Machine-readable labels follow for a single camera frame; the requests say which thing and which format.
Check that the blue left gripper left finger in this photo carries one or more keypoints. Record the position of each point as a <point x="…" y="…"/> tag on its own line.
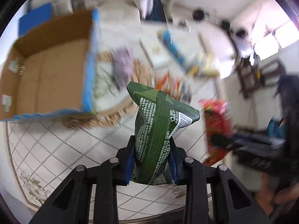
<point x="130" y="164"/>

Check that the person's hand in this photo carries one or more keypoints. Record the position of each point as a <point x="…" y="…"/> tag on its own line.
<point x="267" y="198"/>

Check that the yellow tissue pack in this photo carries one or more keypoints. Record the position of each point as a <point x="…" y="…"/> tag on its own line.
<point x="203" y="65"/>

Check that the dark wooden chair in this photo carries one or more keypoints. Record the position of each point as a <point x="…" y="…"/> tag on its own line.
<point x="253" y="77"/>

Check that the floor barbell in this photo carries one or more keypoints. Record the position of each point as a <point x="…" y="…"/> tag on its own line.
<point x="200" y="15"/>

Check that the purple cloth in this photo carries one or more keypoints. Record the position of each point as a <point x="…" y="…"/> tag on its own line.
<point x="123" y="66"/>

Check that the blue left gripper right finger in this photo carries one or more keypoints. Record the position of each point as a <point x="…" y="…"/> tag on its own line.
<point x="172" y="167"/>

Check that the patterned tablecloth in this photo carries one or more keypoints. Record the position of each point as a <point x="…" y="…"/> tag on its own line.
<point x="43" y="153"/>

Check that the red snack packet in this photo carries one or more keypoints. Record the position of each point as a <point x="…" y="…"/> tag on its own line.
<point x="218" y="119"/>

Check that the white tissue box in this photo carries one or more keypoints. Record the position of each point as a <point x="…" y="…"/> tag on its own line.
<point x="155" y="52"/>

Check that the orange panda snack packet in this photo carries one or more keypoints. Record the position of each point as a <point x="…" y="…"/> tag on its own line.
<point x="177" y="88"/>

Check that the green snack packet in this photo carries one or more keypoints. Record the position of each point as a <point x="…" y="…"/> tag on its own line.
<point x="158" y="118"/>

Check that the cardboard box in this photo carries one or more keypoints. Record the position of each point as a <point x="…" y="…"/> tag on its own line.
<point x="50" y="71"/>

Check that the blue long snack tube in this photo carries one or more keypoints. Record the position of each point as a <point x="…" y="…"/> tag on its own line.
<point x="166" y="38"/>

